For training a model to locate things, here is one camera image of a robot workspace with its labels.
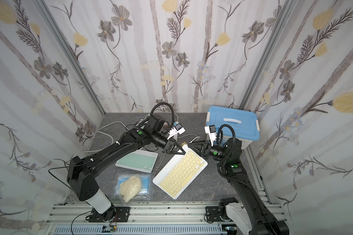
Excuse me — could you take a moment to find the green white keyboard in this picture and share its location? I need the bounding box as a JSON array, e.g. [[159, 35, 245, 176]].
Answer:
[[115, 150, 158, 173]]

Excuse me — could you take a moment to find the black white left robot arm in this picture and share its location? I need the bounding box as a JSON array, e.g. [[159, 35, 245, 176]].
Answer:
[[67, 114, 185, 222]]

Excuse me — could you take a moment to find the bag of blue masks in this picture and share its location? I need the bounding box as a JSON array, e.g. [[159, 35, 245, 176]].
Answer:
[[113, 173, 152, 205]]

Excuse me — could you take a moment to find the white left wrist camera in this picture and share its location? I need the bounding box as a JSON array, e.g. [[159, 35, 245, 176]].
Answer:
[[167, 122, 185, 140]]

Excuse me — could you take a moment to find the cream cloth bundle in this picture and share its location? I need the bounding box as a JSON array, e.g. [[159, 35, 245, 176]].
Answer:
[[119, 175, 142, 203]]

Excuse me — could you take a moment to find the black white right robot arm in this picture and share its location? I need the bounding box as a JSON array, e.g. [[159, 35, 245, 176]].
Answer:
[[188, 138, 290, 235]]

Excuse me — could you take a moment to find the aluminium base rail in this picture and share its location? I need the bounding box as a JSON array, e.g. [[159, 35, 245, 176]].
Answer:
[[45, 201, 289, 235]]

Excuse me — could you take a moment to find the blue lid storage box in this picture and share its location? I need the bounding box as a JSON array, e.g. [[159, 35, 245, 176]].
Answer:
[[206, 106, 260, 150]]

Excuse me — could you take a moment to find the white USB cable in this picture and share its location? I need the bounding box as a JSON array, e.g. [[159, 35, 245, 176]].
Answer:
[[152, 149, 166, 177]]

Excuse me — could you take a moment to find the white cable yellow keyboard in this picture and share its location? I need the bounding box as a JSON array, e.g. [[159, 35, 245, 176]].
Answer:
[[176, 134, 201, 144]]

